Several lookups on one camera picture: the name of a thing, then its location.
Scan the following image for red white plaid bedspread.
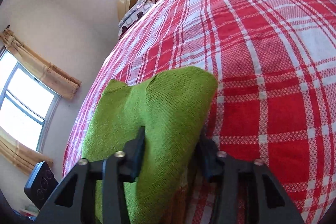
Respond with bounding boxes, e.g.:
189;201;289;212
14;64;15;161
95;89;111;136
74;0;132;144
63;0;335;223

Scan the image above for black box with circles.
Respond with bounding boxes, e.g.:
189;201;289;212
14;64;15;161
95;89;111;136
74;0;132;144
24;161;59;210

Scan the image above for green orange striped knit sweater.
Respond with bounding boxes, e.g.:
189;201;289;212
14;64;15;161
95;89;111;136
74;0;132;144
81;67;218;223

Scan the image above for white patterned pillow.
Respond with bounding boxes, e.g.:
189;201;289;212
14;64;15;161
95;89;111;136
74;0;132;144
118;0;156;39

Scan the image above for yellow side window curtain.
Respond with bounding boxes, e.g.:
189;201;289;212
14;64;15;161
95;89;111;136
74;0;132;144
1;28;81;100

